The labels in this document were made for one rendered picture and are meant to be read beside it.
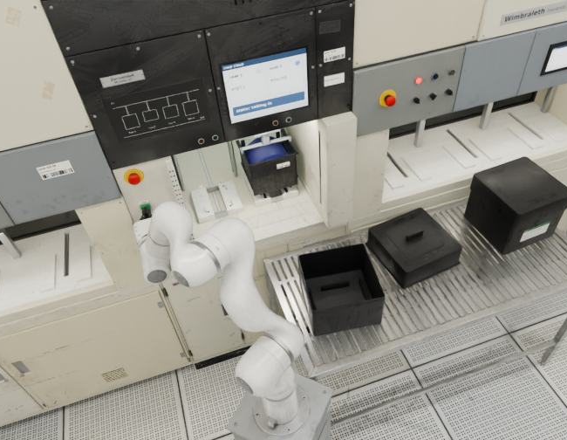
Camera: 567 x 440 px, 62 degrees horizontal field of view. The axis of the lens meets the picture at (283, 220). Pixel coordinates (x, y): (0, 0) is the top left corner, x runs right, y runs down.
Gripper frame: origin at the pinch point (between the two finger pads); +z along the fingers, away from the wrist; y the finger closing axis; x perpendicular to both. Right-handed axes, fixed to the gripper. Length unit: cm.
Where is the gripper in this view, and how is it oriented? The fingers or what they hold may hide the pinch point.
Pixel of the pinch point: (146, 213)
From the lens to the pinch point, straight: 178.7
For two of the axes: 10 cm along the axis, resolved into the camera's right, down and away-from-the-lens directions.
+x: -0.7, -7.1, -7.0
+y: 9.5, -2.7, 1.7
